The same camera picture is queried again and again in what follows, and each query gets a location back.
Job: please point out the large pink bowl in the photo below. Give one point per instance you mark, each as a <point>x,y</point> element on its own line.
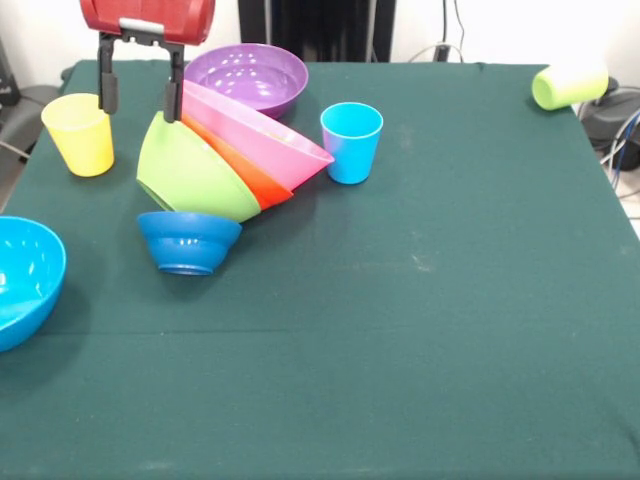
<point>260,145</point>

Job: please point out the light green cup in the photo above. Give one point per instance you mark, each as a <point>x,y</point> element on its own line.
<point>575,80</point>

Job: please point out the black power plug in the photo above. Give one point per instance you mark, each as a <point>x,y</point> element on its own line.
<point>442,51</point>

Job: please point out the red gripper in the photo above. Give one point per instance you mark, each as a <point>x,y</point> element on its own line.
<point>150,12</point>

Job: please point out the large light blue bowl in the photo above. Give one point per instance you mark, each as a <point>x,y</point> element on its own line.
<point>25,280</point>

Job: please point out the purple bowl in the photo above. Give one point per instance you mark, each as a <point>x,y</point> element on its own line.
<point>250,75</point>

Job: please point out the yellow cup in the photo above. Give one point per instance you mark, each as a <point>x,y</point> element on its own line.
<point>82,145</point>

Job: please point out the large orange bowl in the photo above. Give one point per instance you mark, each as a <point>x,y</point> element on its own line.
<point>250,177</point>

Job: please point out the dark green table cloth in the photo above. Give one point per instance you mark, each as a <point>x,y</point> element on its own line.
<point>300,400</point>

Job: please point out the green bowl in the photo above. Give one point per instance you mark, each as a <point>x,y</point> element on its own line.
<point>190,175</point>

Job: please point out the light blue cup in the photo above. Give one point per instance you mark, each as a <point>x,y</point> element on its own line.
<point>350,150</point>

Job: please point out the grey chair base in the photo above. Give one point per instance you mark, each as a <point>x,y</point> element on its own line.
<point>25,115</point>
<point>615,115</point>

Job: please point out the small dark blue bowl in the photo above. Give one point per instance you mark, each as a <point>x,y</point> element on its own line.
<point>190,245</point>

